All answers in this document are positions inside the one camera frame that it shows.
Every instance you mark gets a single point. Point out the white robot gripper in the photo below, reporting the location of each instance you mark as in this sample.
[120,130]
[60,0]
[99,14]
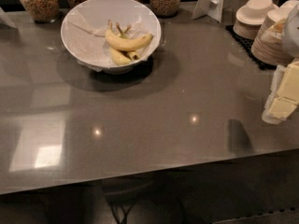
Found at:
[292,33]

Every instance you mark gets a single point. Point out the yellow banana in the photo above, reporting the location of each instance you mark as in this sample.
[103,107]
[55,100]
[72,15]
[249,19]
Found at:
[124,44]
[118,57]

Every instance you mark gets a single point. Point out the small middle banana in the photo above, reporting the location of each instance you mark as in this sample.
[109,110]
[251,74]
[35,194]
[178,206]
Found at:
[133,55]

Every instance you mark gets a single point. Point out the white ceramic bowl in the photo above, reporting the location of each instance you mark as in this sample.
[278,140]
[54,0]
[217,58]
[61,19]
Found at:
[118,10]

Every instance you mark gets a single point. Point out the white paper bowl liner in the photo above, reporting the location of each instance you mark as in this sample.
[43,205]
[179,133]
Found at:
[83,35]

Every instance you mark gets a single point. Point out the front stack paper plates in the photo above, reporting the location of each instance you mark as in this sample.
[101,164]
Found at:
[266,48]

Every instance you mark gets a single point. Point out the black rubber mat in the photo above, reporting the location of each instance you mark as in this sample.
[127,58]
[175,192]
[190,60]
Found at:
[246,46]

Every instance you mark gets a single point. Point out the back stack paper bowls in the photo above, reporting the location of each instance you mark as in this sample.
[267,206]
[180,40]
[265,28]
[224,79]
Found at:
[250,17]

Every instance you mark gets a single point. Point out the white folded paper stand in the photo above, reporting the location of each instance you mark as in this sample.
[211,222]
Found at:
[212,8]

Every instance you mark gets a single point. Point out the metal stool under table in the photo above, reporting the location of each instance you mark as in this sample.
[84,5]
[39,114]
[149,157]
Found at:
[122,194]

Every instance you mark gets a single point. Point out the left glass cereal jar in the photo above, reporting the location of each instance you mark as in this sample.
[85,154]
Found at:
[42,10]

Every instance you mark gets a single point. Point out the white paper corner left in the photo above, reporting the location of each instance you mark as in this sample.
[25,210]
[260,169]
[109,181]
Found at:
[5,19]

